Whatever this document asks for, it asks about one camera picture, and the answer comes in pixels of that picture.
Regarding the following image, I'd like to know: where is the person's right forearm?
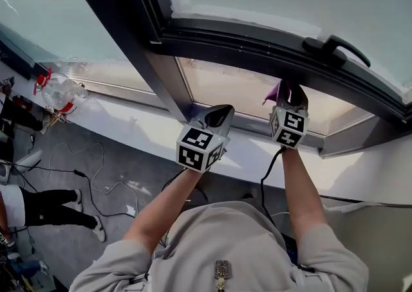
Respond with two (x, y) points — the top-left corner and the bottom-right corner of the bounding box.
(281, 147), (329, 248)

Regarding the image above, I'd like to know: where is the person's grey sweatshirt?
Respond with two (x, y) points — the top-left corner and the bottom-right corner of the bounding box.
(69, 200), (370, 292)

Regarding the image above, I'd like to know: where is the black window handle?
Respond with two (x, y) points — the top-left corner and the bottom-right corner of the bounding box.
(302, 35), (371, 68)

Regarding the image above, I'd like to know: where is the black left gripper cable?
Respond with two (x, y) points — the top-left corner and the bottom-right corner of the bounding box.
(160, 168), (188, 192)

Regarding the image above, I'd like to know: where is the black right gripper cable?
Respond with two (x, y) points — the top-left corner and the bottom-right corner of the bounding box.
(259, 146), (299, 266)

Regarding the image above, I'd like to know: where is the gold pendant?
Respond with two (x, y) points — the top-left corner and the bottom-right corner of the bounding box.
(214, 260), (230, 292)

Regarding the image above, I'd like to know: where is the white floor cable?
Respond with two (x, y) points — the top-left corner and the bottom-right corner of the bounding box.
(48, 141), (140, 215)

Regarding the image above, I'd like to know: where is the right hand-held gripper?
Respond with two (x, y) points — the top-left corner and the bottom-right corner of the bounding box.
(269, 84), (310, 150)

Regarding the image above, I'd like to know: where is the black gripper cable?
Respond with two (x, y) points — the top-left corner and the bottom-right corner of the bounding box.
(259, 146), (299, 266)
(160, 168), (188, 192)

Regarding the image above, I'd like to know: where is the black window frame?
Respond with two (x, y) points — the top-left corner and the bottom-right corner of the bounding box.
(62, 0), (412, 156)

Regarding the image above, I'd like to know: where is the beige tall cabinet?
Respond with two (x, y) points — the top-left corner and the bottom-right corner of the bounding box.
(321, 202), (412, 292)

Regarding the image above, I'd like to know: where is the clear window glass pane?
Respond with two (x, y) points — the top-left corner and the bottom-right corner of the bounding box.
(176, 57), (374, 137)

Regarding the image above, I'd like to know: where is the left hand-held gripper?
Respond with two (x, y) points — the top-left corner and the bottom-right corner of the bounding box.
(176, 104), (236, 174)

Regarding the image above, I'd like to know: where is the purple cloth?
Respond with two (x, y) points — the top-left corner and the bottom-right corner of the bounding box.
(262, 78), (292, 105)

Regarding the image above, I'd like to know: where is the small colourful keychain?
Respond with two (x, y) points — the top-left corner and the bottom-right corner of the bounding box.
(44, 107), (70, 126)

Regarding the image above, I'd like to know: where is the white window sill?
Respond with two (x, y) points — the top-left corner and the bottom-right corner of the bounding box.
(0, 59), (412, 205)

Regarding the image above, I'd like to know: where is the person's left forearm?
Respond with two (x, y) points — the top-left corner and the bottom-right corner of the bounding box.
(124, 163), (207, 253)

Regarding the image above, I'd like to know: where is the large frosted window pane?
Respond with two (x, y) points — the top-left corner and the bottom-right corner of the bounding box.
(0, 0), (155, 94)

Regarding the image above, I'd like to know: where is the clear plastic bottle red label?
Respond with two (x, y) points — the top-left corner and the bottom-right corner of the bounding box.
(33, 67), (89, 113)

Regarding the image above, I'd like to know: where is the black power adapter cable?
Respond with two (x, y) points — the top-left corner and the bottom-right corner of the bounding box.
(0, 160), (136, 219)

